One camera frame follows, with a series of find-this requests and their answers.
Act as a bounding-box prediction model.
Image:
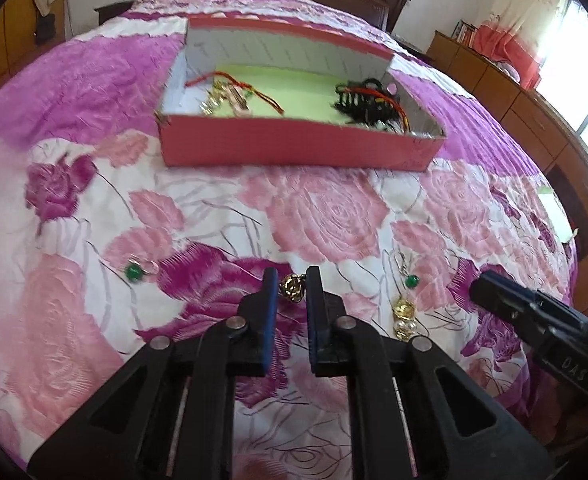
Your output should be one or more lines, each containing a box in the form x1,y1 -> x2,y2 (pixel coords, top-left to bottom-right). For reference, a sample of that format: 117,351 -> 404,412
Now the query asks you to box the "gold flower earring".
279,274 -> 306,304

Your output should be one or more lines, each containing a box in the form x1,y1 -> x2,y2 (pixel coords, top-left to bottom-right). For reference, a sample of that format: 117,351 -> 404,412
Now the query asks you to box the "gold pearl earring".
392,298 -> 416,341

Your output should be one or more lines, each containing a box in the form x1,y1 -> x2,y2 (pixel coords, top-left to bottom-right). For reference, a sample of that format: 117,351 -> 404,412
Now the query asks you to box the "multicolour braided string bracelet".
343,77 -> 411,137

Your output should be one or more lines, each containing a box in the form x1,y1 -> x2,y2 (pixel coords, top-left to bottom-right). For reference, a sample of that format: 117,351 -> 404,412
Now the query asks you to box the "gold pink hair clip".
226,84 -> 252,118

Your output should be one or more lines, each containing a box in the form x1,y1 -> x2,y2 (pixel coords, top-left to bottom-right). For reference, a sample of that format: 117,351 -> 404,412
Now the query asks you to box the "green bead earring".
124,258 -> 160,284
395,252 -> 420,289

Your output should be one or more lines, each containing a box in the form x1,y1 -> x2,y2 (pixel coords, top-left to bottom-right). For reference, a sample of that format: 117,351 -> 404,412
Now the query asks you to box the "light green paper sheet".
537,186 -> 577,244

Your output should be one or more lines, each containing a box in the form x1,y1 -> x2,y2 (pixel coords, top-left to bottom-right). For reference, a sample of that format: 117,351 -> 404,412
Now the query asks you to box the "wooden dresser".
428,32 -> 588,261

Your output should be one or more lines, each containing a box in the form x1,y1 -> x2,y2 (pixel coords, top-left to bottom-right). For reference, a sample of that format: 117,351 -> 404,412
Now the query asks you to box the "pink floral bedspread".
0,0 -> 576,465

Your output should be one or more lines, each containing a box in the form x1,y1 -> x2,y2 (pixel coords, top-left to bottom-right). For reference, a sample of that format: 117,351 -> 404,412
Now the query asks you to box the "black hair claw clip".
334,78 -> 399,126

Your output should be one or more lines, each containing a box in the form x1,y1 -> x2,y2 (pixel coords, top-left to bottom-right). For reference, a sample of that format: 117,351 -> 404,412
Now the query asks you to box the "pink cardboard box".
156,18 -> 446,171

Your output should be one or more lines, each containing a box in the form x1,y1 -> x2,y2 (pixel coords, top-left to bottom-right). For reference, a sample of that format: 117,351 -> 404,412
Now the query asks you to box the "dark wooden nightstand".
94,0 -> 134,25

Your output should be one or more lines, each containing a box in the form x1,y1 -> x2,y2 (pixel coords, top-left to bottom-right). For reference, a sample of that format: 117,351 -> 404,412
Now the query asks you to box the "red white curtain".
472,0 -> 568,89

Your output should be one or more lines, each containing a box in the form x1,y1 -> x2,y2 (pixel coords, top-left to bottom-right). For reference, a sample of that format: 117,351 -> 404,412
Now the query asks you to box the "black hanging bag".
34,13 -> 56,46

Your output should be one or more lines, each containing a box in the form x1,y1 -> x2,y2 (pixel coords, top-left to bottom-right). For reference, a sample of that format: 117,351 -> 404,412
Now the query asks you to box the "wooden wardrobe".
0,0 -> 65,87

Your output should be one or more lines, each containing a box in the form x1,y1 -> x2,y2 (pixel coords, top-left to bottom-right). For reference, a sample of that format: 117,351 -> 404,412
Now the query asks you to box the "red string bracelet in box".
183,71 -> 287,116

